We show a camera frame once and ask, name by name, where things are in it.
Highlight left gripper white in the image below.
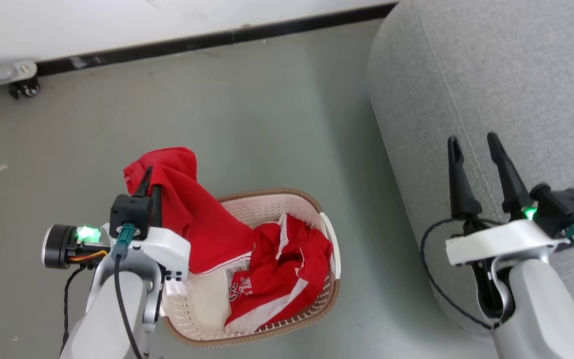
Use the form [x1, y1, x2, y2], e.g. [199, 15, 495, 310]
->
[42, 166, 192, 283]

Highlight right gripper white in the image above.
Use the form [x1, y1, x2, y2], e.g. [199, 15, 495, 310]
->
[445, 132, 572, 320]

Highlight plain red garment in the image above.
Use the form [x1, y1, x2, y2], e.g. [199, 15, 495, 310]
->
[123, 146, 259, 276]

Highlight red shorts with white stripes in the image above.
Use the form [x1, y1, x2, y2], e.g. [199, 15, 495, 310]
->
[224, 213, 335, 334]

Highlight white perforated laundry basket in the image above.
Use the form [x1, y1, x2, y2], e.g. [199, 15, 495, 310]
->
[159, 187, 342, 349]

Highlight grey fabric sofa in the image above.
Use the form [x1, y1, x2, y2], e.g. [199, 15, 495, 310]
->
[366, 0, 574, 346]

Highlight small black caster wheel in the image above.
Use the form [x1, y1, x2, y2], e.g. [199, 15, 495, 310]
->
[8, 77, 41, 100]

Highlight black baseboard strip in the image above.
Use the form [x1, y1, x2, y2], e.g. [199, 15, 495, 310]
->
[35, 2, 399, 77]

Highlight black cable with teal plug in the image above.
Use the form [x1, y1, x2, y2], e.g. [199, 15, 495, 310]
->
[113, 223, 144, 359]

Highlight thin black cable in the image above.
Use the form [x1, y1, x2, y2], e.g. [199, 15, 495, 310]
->
[420, 217, 498, 331]
[61, 266, 86, 352]

